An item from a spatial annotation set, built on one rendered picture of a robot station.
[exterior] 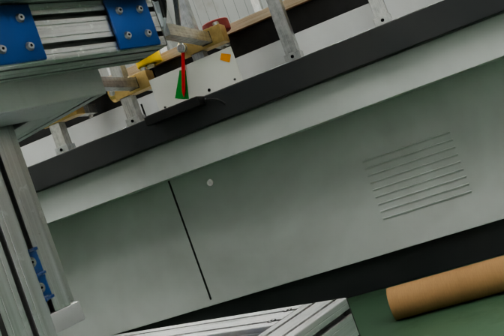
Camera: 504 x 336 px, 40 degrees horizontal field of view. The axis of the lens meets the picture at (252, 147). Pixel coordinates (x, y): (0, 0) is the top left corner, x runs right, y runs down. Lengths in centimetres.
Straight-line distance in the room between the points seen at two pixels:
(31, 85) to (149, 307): 133
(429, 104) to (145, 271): 104
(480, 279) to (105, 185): 108
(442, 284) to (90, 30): 103
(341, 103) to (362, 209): 37
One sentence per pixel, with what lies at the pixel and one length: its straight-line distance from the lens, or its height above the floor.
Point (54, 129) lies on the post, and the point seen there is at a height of 78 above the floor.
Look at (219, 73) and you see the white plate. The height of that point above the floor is 74.
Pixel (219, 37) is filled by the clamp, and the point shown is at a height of 83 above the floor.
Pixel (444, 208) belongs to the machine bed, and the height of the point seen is 18.
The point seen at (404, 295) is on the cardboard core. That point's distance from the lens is 174.
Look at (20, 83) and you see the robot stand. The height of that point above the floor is 72.
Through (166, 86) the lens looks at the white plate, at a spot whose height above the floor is 77.
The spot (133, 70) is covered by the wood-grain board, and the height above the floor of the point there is 89.
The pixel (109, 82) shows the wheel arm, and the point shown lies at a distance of 185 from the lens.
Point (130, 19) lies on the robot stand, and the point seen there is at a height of 77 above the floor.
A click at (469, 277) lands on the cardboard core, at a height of 6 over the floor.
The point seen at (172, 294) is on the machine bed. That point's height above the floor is 17.
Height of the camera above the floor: 48
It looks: 1 degrees up
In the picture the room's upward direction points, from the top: 20 degrees counter-clockwise
